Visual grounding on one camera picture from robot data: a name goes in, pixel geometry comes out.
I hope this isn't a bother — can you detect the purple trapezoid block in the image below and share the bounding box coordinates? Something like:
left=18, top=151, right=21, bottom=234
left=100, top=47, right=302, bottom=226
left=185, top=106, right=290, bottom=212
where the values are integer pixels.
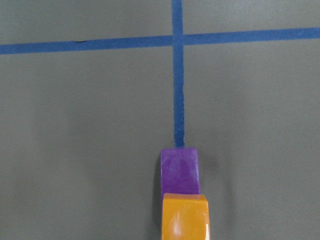
left=160, top=147, right=201, bottom=195

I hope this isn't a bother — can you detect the orange trapezoid block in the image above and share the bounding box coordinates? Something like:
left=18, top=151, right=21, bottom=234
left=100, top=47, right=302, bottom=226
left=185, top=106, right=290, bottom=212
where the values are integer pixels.
left=161, top=193, right=211, bottom=240

